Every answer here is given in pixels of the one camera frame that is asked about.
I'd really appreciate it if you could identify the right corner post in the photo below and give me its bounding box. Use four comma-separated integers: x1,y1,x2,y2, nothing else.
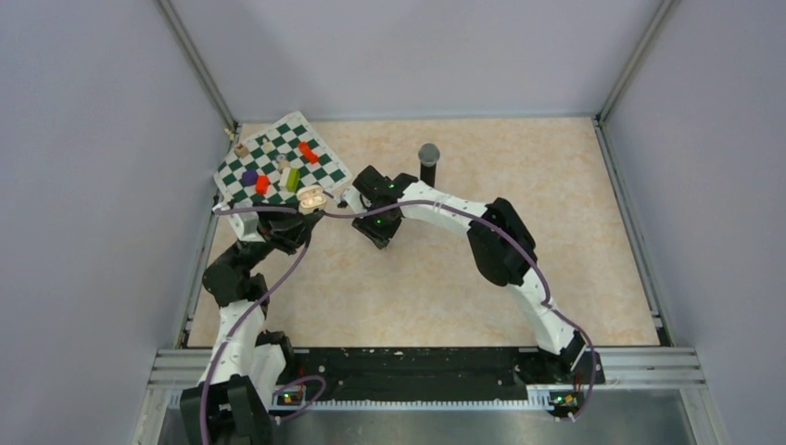
595,0,681,127

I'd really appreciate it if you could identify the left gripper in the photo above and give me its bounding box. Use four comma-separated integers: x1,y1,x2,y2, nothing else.
224,199,325,272

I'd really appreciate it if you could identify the green white chessboard mat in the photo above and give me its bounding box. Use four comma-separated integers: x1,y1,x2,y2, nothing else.
213,111,352,205

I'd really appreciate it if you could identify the tan wooden block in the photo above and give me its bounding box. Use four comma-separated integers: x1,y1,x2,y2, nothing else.
234,144,249,159

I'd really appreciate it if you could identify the black microphone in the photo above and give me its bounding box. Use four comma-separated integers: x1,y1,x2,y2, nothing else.
417,143,440,188

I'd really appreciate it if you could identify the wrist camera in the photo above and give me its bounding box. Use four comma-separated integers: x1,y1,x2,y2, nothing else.
211,202,263,242
338,185,365,213

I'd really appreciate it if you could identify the red block small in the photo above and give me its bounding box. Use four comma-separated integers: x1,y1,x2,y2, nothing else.
255,175,270,196

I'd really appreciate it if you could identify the grey cylinder piece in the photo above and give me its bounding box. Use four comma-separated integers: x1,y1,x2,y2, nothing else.
276,154,289,172

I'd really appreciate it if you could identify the white block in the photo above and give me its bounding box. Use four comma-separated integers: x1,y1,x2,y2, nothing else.
278,168,291,190

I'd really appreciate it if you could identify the red block long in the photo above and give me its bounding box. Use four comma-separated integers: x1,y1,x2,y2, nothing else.
298,141,320,164

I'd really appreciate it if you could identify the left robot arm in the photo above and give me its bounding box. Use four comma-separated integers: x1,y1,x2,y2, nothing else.
180,206,324,444

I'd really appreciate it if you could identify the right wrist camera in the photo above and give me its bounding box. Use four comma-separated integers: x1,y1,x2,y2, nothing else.
338,185,365,213

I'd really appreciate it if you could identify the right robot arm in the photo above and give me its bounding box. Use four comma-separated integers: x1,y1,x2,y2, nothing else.
340,165,600,387

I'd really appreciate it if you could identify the purple block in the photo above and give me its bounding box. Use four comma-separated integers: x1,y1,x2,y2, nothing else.
240,170,259,187

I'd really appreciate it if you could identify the left corner post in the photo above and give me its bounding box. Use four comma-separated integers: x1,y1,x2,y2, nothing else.
153,0,238,132

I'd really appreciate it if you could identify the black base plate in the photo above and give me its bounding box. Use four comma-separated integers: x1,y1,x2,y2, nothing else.
274,347,605,402

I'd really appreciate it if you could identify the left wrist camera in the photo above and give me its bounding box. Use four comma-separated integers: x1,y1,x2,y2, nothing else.
211,202,263,242

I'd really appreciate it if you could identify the corner post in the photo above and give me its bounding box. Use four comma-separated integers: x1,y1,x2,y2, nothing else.
153,0,238,132
595,0,681,127

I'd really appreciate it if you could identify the white earbud case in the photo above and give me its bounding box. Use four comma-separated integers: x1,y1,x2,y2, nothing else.
296,184,327,215

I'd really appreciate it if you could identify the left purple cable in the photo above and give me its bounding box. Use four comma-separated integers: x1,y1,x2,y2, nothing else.
199,205,326,445

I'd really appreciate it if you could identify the yellow-green block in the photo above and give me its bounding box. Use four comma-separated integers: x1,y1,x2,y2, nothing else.
285,168,300,193

